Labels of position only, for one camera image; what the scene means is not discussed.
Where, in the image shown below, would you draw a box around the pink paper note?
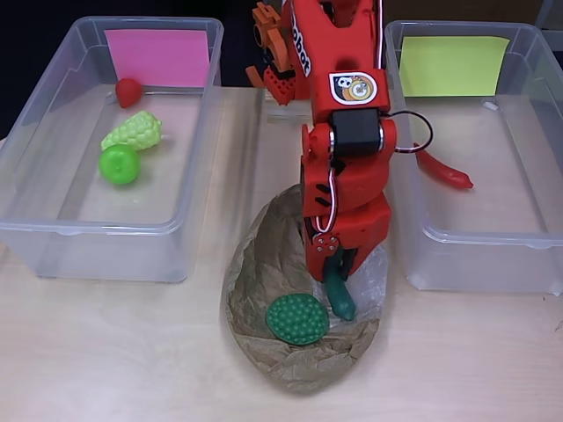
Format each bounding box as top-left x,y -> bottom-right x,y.
104,29 -> 210,91

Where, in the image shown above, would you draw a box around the bright green toy apple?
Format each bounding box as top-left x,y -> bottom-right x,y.
98,144 -> 142,186

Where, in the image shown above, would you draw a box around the orange printed clamp part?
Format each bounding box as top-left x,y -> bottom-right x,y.
244,2 -> 294,89

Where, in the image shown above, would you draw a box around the wooden base block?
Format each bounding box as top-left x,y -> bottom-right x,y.
266,85 -> 313,127

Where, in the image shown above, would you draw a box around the crumpled brown paper bag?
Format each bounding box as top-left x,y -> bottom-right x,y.
223,184 -> 391,396

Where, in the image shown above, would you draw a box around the dark green bumpy toy broccoli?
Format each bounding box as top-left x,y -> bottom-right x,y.
267,293 -> 330,346

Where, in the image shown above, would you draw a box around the dark green toy cucumber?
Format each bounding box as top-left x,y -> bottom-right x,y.
324,252 -> 356,322

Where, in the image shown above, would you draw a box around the light green toy grapes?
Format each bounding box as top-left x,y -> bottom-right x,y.
100,110 -> 165,153

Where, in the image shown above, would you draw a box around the red toy strawberry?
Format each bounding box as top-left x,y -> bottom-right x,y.
114,77 -> 144,109

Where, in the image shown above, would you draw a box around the grey furniture frame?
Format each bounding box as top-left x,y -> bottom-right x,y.
534,0 -> 563,32

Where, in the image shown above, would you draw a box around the yellow paper note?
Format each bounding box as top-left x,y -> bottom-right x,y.
398,35 -> 511,98

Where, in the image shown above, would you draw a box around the clear plastic bin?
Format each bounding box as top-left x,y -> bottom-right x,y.
383,19 -> 563,295
0,16 -> 225,285

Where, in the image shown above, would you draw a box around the red toy chili pepper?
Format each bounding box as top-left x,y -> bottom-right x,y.
413,142 -> 475,191

